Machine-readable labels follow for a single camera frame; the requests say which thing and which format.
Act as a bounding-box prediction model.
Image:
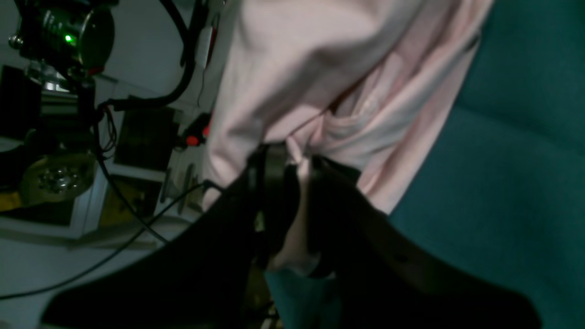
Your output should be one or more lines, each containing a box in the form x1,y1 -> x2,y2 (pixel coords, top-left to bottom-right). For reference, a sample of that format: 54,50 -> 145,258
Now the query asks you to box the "pink T-shirt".
203,0 -> 494,276

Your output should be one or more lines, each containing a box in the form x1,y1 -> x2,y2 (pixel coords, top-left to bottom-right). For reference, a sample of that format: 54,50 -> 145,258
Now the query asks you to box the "teal table cloth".
267,0 -> 585,329

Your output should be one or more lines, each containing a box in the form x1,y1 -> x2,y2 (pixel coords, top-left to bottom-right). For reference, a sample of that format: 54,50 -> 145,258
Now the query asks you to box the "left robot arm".
1,0 -> 118,212

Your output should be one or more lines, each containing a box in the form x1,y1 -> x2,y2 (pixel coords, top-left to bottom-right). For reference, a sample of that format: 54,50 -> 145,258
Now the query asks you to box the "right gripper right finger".
308,156 -> 542,329

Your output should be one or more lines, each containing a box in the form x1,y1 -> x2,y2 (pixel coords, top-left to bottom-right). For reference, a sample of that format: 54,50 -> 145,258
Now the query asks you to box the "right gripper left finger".
41,144 -> 293,329

